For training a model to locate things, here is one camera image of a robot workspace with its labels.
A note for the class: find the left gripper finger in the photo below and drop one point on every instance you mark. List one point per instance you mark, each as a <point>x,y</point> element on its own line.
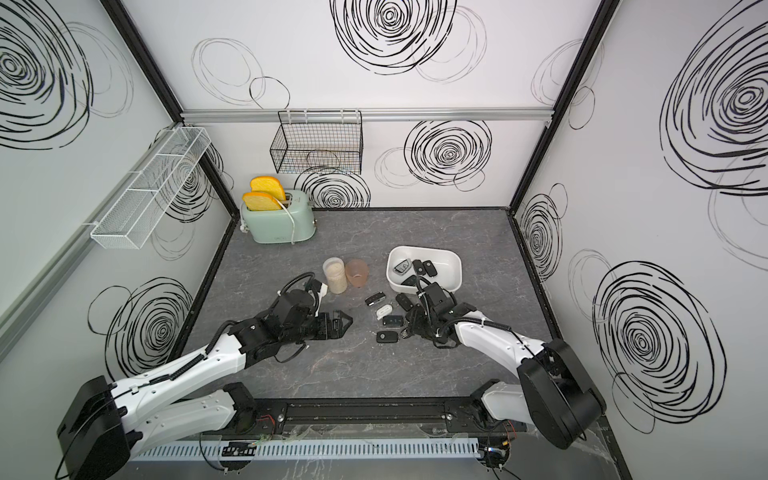
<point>341,319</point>
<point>337,332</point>

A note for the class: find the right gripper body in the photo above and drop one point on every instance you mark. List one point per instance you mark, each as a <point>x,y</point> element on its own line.
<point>423,324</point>

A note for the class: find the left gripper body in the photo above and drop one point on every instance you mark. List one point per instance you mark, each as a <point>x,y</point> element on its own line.
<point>322,329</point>

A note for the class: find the black vw key vertical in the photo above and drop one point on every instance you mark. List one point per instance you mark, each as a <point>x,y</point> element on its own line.
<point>429,268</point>

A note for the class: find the silver bmw key fob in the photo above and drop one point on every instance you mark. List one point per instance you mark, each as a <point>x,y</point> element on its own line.
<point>402,267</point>

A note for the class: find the white storage box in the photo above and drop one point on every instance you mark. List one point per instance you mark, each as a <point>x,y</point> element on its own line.
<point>447,263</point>

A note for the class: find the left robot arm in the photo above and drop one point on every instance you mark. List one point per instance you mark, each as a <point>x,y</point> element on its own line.
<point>109,423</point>

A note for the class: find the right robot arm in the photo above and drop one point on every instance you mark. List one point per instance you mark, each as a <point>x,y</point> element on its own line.
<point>553,391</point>

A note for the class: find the black flip key upper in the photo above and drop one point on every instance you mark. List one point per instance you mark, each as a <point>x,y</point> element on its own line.
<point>404,302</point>

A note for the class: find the black three-button key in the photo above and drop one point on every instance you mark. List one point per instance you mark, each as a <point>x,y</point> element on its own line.
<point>393,321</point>

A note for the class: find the black silver-edged key fob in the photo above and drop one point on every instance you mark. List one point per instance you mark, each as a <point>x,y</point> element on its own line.
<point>375,299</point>

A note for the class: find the white key fob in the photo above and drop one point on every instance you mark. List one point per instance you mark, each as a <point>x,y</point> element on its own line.
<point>384,311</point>

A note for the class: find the black vw key lower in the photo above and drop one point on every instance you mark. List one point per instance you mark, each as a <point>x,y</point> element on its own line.
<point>387,337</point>

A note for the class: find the clear jar with grain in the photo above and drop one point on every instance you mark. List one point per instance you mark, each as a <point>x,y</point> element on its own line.
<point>335,273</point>

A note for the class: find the pink translucent cup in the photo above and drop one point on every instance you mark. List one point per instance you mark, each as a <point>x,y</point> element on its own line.
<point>357,272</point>

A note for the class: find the mint green toaster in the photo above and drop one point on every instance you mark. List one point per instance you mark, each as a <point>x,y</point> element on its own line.
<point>294,223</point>

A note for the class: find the front yellow toast slice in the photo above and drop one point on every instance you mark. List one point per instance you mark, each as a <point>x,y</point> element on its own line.
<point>261,201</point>

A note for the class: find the yellow toast slice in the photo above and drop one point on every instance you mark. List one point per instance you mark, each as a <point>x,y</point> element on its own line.
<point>261,201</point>
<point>268,185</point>

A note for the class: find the rear yellow toast slice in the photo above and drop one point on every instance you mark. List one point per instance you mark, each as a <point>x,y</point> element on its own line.
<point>268,185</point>

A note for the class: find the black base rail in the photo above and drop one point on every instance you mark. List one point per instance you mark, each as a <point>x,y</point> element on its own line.
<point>454,414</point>

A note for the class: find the white slotted cable duct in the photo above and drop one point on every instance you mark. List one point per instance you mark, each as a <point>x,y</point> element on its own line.
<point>331,449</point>

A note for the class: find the black wire basket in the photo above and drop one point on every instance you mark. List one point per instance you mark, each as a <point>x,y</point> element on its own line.
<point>318,139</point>

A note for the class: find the white mesh wall shelf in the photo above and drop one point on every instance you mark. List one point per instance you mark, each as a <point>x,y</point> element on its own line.
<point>170,184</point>

